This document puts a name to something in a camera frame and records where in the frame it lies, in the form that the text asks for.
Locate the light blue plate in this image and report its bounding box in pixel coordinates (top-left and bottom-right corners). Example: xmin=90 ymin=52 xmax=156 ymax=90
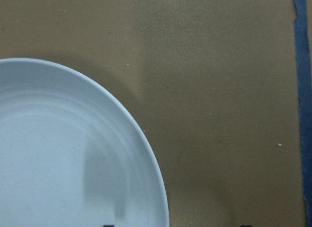
xmin=0 ymin=58 xmax=170 ymax=227

